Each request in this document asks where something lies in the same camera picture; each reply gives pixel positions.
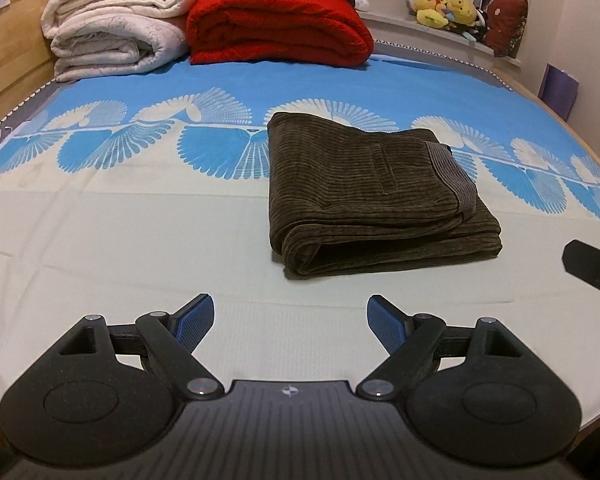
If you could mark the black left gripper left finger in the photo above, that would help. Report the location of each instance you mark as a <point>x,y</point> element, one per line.
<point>148,360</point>

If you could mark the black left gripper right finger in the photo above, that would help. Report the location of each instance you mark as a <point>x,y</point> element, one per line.
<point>428,360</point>

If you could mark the dark brown corduroy pants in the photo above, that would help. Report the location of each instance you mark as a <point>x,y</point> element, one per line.
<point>343,200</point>

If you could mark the blue and white bed sheet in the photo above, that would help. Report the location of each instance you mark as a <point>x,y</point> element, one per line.
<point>123,195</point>

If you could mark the dark red plush toy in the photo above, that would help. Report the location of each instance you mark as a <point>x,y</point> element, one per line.
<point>505,20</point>

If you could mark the yellow plush toy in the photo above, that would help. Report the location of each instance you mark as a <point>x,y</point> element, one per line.
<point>464,12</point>
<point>430,13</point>

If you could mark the white folded quilt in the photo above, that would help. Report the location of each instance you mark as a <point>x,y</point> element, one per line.
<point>95,38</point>

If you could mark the red folded blanket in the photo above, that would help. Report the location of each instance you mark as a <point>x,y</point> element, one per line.
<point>327,32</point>

